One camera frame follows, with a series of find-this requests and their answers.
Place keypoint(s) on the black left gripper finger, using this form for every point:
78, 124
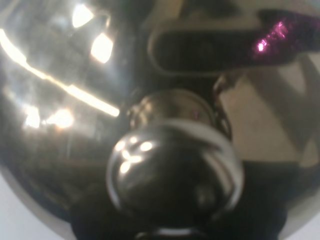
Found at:
283, 36

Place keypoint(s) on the stainless steel teapot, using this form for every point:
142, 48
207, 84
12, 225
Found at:
141, 120

